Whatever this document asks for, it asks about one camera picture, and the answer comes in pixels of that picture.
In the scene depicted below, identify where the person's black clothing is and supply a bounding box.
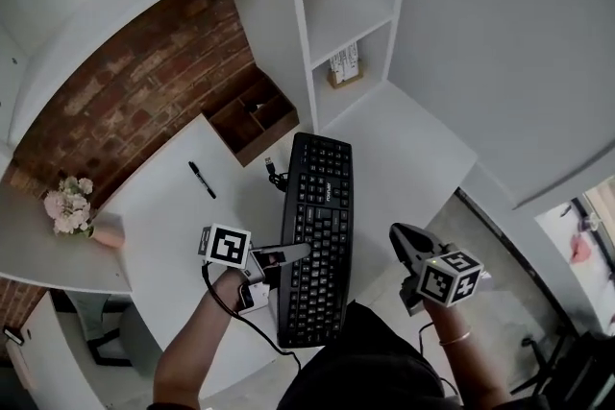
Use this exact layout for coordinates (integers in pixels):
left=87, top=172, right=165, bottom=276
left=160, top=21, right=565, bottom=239
left=277, top=300, right=463, bottom=410

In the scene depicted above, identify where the grey chair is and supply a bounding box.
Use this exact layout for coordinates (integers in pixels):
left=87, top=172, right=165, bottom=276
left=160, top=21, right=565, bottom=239
left=65, top=291, right=164, bottom=369

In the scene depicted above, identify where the white desk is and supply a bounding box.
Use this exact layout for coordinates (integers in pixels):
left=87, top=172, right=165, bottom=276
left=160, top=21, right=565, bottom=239
left=93, top=79, right=480, bottom=402

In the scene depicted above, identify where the black keyboard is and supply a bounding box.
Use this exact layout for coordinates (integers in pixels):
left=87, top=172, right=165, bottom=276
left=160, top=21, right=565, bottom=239
left=277, top=132, right=355, bottom=350

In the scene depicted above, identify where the white cabinet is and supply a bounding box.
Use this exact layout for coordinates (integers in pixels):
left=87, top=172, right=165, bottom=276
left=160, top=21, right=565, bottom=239
left=0, top=290, right=106, bottom=410

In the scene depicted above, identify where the black marker pen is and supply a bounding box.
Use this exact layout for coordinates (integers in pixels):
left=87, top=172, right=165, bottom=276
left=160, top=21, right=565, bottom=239
left=187, top=160, right=217, bottom=200

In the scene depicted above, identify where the person's right forearm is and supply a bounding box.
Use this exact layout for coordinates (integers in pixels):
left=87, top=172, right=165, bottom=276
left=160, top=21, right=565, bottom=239
left=422, top=301, right=511, bottom=410

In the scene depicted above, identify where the white shelving unit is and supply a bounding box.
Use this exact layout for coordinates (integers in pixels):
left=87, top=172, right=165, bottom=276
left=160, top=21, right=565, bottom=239
left=222, top=0, right=413, bottom=136

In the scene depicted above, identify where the pale pink flower bouquet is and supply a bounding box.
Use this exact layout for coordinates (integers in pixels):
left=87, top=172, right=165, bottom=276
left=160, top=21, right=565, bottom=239
left=43, top=176, right=95, bottom=237

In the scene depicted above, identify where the black keyboard usb cable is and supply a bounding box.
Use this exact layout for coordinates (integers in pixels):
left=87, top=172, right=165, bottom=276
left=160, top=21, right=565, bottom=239
left=263, top=155, right=290, bottom=194

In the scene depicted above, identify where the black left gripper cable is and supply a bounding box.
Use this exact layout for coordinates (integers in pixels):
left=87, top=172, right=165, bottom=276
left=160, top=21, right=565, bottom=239
left=201, top=262, right=303, bottom=372

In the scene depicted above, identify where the person's left forearm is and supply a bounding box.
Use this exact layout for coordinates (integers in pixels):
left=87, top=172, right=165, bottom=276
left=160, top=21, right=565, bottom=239
left=152, top=271, right=242, bottom=410

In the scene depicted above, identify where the black office chair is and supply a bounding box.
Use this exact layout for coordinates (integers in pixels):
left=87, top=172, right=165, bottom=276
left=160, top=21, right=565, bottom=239
left=509, top=331, right=615, bottom=410

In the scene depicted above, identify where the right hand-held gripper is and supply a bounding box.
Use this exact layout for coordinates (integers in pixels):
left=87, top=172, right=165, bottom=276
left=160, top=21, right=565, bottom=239
left=388, top=222, right=492, bottom=317

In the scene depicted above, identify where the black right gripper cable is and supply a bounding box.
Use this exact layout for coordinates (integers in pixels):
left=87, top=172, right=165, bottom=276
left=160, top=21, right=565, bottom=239
left=416, top=323, right=463, bottom=396

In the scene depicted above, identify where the brown wooden organiser box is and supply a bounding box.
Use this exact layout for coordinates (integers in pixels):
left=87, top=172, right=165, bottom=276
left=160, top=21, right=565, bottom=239
left=201, top=64, right=301, bottom=167

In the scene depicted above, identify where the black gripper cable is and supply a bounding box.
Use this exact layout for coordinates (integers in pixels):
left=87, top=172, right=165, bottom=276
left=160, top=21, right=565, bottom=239
left=416, top=323, right=463, bottom=396
left=201, top=262, right=303, bottom=372

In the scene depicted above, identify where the pink vase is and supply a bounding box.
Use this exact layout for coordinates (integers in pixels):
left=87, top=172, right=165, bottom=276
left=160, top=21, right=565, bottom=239
left=89, top=211, right=127, bottom=249

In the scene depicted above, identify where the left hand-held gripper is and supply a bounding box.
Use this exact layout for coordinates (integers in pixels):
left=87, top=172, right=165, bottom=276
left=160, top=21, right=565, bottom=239
left=196, top=223, right=312, bottom=317

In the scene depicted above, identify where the thin metal bracelet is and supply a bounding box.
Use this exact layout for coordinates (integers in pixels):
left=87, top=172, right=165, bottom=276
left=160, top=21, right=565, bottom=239
left=438, top=329, right=473, bottom=347

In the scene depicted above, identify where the wooden card holder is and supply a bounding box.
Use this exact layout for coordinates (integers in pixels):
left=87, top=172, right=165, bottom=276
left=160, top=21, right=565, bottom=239
left=327, top=39, right=367, bottom=89

